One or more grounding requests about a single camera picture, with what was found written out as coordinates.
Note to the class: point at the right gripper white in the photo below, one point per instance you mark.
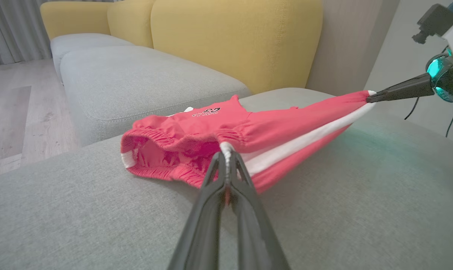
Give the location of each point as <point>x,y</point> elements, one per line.
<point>449,75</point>

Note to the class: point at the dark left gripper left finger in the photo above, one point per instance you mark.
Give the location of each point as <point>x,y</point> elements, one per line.
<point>203,225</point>

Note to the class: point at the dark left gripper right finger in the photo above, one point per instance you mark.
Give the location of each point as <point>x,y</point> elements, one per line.
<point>252,232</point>

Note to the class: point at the red shorts with white stripe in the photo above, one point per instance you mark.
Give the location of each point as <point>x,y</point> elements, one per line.
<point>286,123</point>

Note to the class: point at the large grey sofa seat cushion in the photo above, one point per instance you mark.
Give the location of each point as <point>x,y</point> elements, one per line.
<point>98,225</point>

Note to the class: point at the wide yellow sofa back cushion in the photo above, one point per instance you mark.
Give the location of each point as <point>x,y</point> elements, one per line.
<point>230,45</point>

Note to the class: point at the grey pleated curtain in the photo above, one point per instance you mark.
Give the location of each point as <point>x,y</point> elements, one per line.
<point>8,30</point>

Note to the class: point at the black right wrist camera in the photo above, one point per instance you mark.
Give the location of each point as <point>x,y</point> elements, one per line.
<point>436,20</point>

